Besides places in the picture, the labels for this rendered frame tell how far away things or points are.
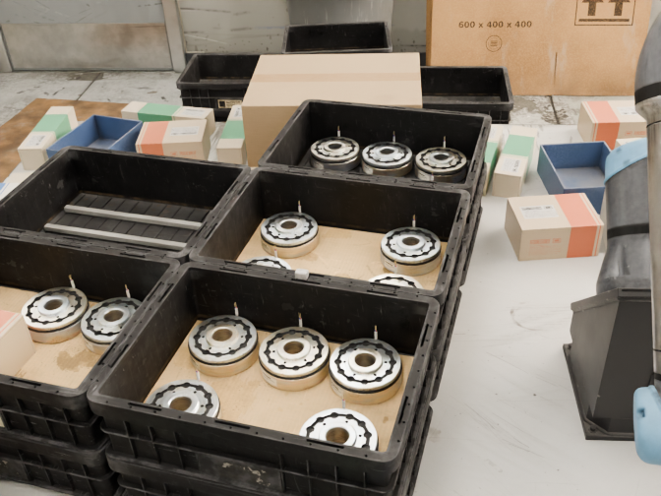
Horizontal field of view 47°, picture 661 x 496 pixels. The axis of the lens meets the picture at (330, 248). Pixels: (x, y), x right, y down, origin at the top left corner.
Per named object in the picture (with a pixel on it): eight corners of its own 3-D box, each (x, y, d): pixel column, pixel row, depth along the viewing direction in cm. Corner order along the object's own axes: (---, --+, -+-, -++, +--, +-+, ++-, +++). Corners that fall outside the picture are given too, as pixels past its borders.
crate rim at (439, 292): (470, 202, 133) (471, 190, 131) (441, 310, 109) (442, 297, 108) (256, 176, 143) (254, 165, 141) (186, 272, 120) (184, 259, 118)
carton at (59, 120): (56, 126, 211) (51, 106, 207) (78, 126, 210) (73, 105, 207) (24, 169, 191) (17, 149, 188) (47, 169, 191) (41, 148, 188)
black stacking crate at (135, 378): (437, 360, 115) (440, 301, 108) (393, 528, 92) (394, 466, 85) (196, 319, 125) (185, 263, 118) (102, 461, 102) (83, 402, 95)
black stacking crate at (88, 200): (259, 219, 148) (253, 168, 142) (195, 317, 125) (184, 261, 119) (80, 196, 158) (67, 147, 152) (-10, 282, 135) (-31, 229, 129)
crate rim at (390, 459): (441, 311, 109) (442, 297, 108) (395, 478, 86) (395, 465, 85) (186, 272, 119) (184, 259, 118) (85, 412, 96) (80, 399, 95)
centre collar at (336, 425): (359, 425, 99) (359, 422, 98) (354, 456, 95) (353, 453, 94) (322, 422, 99) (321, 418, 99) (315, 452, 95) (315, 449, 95)
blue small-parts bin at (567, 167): (536, 170, 181) (539, 144, 177) (599, 166, 181) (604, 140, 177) (560, 217, 164) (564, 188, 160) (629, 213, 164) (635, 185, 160)
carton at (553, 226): (517, 261, 152) (521, 229, 148) (504, 227, 162) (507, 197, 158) (598, 256, 152) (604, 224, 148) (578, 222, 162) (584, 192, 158)
